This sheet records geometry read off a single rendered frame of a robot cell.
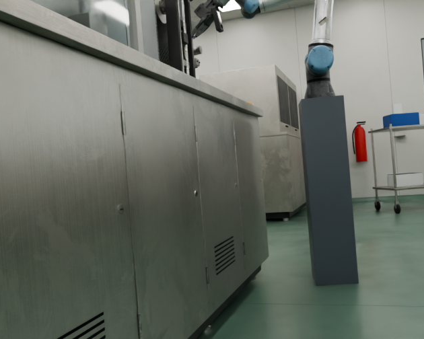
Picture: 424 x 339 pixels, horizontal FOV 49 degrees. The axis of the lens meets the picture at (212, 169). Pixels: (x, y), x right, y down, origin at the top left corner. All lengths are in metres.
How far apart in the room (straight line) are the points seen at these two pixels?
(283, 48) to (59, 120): 6.14
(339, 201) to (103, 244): 1.49
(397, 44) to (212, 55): 2.59
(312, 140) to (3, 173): 1.71
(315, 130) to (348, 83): 4.48
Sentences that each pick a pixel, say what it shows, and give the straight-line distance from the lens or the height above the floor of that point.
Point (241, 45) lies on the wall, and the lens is 7.09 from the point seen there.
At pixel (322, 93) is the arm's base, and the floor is 0.92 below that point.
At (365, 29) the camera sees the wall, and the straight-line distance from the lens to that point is 6.88.
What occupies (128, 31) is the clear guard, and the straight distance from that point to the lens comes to 1.34.
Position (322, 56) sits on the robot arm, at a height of 1.07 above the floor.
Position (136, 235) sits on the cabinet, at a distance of 1.15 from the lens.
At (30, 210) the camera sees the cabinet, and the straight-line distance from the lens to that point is 0.84.
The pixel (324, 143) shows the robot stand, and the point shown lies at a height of 0.68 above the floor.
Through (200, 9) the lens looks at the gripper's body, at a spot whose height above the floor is 1.38.
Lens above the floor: 0.59
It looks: level
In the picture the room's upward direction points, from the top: 5 degrees counter-clockwise
